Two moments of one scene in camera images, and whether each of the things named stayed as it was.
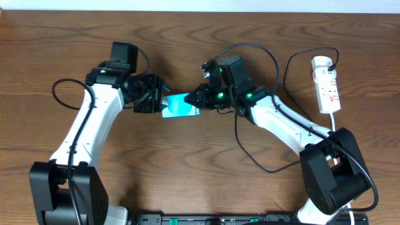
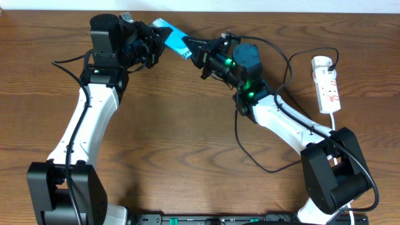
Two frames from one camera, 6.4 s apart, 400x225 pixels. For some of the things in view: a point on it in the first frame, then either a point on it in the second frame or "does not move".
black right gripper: (202, 90) -> (202, 52)
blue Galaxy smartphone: (177, 107) -> (174, 40)
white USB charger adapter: (320, 65) does not move
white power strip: (333, 121) does not move
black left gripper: (153, 94) -> (153, 44)
